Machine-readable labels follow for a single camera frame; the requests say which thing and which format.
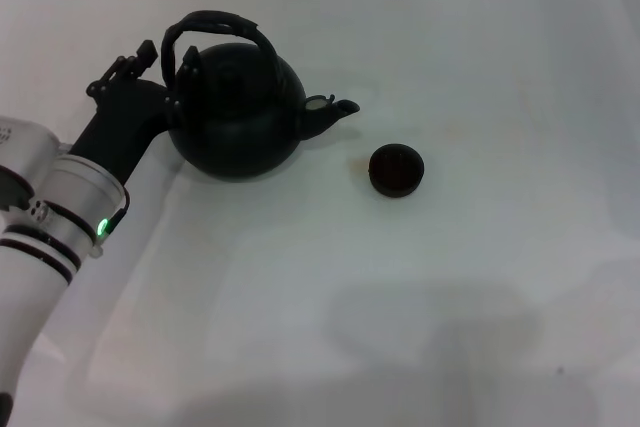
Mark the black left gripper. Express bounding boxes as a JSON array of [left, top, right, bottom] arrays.
[[68, 39, 202, 187]]

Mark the black round teapot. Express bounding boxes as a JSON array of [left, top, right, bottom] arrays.
[[159, 9, 361, 182]]

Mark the small dark teacup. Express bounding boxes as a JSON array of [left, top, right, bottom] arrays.
[[367, 143, 426, 200]]

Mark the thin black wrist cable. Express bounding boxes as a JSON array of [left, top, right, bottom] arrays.
[[95, 190, 132, 239]]

